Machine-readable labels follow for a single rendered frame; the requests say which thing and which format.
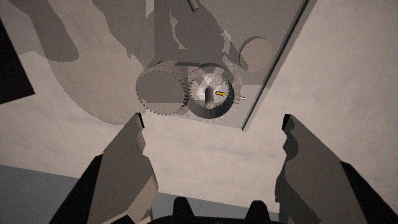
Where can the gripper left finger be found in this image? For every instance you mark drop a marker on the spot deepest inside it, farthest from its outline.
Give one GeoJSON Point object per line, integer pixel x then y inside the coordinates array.
{"type": "Point", "coordinates": [118, 186]}

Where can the grey metal bolt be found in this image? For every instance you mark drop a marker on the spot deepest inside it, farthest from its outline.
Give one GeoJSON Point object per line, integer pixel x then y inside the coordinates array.
{"type": "Point", "coordinates": [192, 4]}

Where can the grey toothed gear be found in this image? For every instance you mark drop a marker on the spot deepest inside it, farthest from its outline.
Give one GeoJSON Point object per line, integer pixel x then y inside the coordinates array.
{"type": "Point", "coordinates": [218, 83]}

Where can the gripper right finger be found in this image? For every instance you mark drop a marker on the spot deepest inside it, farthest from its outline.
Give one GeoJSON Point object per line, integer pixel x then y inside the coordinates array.
{"type": "Point", "coordinates": [317, 187]}

